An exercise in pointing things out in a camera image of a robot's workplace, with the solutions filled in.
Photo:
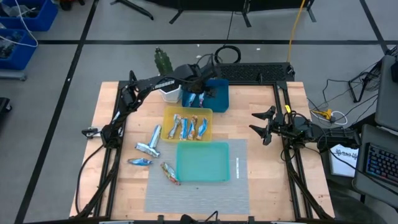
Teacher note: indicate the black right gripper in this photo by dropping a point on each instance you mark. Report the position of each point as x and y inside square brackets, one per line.
[280, 127]

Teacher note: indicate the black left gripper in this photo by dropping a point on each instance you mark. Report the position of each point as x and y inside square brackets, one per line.
[206, 77]

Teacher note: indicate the peanut butter chocolate chip bar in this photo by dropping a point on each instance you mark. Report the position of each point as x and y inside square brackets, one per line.
[201, 99]
[189, 99]

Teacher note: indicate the chocolate chip granola bar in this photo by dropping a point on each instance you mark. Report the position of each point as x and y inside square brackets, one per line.
[202, 128]
[183, 128]
[174, 126]
[192, 127]

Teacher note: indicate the red granola bar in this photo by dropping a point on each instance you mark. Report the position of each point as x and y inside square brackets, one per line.
[170, 173]

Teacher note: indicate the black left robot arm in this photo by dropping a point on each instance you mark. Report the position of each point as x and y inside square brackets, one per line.
[158, 83]

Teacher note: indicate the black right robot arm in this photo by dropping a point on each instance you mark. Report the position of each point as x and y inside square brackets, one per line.
[339, 137]

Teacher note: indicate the silver blue granola bar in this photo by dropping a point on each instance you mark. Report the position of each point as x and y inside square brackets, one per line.
[155, 137]

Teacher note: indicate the silver crumpled granola bar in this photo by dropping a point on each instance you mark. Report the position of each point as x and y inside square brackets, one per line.
[147, 150]

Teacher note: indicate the blue white granola bar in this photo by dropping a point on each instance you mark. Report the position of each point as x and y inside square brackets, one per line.
[140, 161]

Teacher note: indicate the blue plastic bin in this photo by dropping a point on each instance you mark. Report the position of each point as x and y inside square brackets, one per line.
[221, 104]

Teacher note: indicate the yellow tape tag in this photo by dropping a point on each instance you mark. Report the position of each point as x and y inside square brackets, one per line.
[288, 109]

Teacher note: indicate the yellow plastic bin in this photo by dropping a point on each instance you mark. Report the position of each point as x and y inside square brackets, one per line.
[186, 112]

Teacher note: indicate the white plant pot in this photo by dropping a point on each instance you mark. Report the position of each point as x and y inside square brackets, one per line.
[171, 95]

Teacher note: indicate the black perforated panel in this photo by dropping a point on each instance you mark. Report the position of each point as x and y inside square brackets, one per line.
[255, 72]

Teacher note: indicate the small white strip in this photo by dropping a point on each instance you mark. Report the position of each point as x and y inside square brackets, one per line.
[237, 168]

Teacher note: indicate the green cactus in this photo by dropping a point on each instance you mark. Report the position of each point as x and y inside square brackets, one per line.
[163, 62]

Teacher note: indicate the yellow power plug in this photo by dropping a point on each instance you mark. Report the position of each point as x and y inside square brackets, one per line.
[325, 113]

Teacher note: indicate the teal translucent plastic bin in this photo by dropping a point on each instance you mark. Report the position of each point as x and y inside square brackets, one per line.
[202, 161]

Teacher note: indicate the white paper sheet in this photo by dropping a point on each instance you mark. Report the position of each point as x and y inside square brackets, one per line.
[342, 165]

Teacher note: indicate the black backdrop panel with stands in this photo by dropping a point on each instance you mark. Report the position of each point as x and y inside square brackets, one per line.
[217, 3]

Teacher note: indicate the grey mesh mat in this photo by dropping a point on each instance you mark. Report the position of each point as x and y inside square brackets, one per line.
[199, 199]

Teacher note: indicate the grey desk panel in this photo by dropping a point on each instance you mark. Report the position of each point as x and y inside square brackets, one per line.
[387, 102]
[360, 183]

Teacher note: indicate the dark office chair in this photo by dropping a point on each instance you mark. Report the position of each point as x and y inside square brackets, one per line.
[351, 205]

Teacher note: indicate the black backlit keyboard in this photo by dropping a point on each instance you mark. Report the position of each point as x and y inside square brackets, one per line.
[382, 163]

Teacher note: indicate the blue storage crate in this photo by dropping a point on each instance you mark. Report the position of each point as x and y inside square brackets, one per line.
[21, 59]
[43, 18]

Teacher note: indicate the grey flat board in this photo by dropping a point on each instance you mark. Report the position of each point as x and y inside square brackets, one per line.
[12, 75]

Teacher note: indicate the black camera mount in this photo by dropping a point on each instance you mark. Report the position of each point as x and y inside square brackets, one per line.
[188, 219]

